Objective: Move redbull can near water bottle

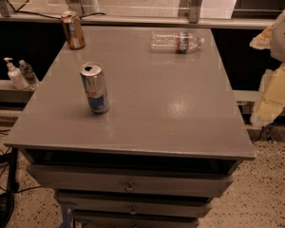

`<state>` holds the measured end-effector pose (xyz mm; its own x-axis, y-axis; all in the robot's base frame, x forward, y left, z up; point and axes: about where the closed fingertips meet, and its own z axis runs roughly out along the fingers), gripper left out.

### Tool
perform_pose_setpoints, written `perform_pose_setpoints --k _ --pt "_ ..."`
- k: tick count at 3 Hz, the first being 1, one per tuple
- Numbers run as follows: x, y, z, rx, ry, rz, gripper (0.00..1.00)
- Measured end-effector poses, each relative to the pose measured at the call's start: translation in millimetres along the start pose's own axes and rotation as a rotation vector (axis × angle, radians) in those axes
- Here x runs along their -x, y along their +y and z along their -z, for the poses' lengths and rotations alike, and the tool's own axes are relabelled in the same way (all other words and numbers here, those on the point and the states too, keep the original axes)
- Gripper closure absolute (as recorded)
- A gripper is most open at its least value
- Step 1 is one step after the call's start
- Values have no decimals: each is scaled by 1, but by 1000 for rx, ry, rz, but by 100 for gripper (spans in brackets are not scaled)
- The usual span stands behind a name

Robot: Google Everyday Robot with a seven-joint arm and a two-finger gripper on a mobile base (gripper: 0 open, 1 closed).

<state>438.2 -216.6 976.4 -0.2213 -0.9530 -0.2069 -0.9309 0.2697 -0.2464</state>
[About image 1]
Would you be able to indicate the grey drawer cabinet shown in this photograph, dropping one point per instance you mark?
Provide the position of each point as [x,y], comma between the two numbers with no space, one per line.
[167,112]

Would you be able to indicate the bottom grey drawer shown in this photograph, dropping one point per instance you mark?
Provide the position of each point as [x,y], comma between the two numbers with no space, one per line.
[124,220]

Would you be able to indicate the top grey drawer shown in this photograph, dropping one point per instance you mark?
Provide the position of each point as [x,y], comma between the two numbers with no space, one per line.
[130,181]

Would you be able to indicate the clear plastic water bottle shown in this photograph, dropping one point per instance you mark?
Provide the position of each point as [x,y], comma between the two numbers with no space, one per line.
[182,42]

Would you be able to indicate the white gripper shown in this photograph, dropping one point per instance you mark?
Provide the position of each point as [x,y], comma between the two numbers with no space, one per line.
[283,38]

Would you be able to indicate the brown soda can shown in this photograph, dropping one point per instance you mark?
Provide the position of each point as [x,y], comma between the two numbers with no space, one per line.
[73,30]

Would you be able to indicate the middle grey drawer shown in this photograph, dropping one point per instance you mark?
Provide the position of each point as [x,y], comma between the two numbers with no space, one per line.
[135,204]

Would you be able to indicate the grey drawer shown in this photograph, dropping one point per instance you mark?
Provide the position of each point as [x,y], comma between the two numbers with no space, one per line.
[124,220]
[135,204]
[130,181]

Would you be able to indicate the Red Bull can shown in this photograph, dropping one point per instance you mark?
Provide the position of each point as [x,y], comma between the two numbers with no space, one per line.
[93,79]

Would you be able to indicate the black chair base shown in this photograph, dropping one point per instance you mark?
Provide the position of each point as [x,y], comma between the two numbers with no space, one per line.
[6,198]

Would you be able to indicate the white pump dispenser bottle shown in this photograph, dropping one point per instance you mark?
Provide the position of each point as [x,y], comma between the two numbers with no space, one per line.
[16,75]

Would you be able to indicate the grey metal frame rail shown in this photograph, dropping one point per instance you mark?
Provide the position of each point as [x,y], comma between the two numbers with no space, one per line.
[175,13]

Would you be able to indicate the small clear bottle on shelf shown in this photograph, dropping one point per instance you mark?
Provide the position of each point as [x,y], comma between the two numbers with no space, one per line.
[28,73]

